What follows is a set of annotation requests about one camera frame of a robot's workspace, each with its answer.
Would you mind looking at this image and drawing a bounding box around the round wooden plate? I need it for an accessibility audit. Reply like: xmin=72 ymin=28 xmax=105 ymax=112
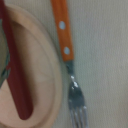
xmin=0 ymin=5 xmax=62 ymax=128

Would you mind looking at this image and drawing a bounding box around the brown toy sausage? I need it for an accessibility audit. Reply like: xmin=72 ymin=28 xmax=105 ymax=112
xmin=0 ymin=0 xmax=33 ymax=120

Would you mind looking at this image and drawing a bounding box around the orange handled fork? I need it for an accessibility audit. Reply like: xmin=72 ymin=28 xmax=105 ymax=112
xmin=50 ymin=0 xmax=89 ymax=128

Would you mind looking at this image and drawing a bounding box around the white woven placemat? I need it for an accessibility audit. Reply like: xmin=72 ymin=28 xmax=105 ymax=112
xmin=4 ymin=0 xmax=128 ymax=128

